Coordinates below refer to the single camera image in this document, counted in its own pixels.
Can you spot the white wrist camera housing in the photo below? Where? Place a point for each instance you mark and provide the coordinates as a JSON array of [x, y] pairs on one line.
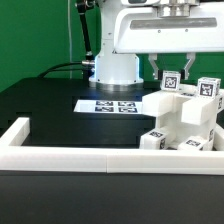
[[139, 2]]

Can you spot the black pole with clamp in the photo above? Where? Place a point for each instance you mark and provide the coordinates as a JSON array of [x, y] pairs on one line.
[[82, 7]]

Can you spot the white U-shaped frame fence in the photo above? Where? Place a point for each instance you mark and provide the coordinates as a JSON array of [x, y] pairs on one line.
[[14, 155]]

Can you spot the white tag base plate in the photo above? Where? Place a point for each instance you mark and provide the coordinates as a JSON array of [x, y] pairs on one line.
[[103, 106]]

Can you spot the white chair back part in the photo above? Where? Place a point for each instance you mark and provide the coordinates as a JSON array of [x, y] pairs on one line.
[[193, 109]]

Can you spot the white chair seat part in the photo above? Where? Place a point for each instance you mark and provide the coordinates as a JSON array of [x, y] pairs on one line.
[[184, 130]]

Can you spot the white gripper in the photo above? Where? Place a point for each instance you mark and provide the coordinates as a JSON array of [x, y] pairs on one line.
[[140, 30]]

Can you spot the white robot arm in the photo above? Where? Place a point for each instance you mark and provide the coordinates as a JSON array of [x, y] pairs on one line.
[[120, 71]]

